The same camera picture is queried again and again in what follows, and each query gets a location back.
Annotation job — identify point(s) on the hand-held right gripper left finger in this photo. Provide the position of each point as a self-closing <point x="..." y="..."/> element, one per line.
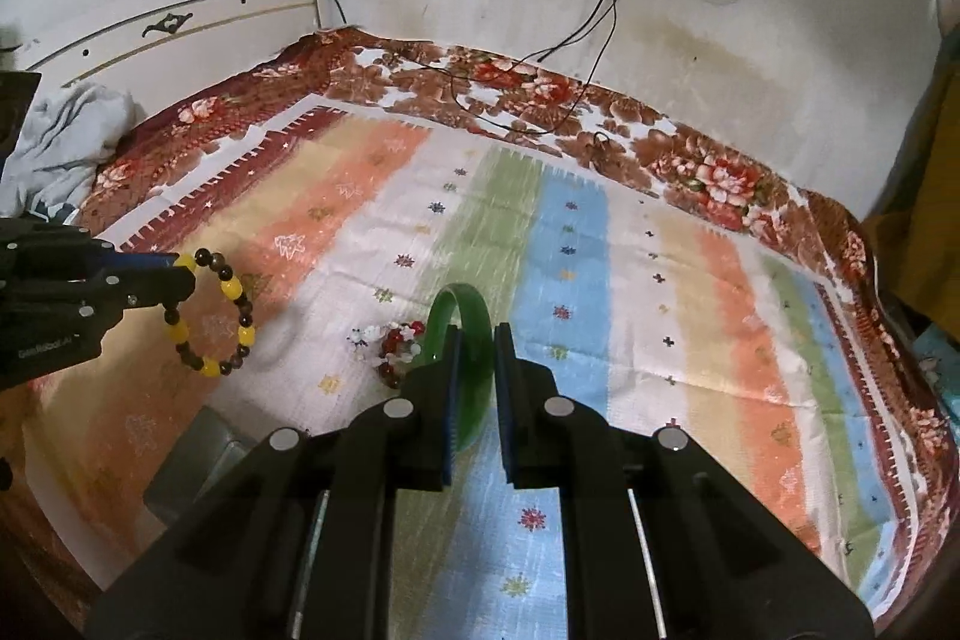
<point x="448" y="400"/>

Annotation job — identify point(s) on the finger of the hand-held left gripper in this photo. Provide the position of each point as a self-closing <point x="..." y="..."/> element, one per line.
<point x="161" y="291"/>
<point x="150" y="263"/>

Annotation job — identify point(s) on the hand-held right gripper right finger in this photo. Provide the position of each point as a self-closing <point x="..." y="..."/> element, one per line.
<point x="504" y="400"/>

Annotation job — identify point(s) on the green jade bangle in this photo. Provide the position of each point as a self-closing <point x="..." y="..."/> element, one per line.
<point x="472" y="302"/>

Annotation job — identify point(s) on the silver metal tin box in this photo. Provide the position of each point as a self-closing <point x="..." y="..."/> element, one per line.
<point x="187" y="460"/>

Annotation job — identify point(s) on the striped pastel cloth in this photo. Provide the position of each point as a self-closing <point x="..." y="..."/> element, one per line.
<point x="600" y="280"/>

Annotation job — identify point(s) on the grey crumpled clothing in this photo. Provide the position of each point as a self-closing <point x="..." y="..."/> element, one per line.
<point x="67" y="130"/>

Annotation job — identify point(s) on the white bed headboard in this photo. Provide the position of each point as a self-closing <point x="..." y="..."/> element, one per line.
<point x="210" y="14"/>

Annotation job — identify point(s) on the brown floral blanket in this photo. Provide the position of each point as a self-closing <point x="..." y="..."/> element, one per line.
<point x="712" y="175"/>

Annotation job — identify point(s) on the teal printed cloth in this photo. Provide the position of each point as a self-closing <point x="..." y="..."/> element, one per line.
<point x="937" y="377"/>

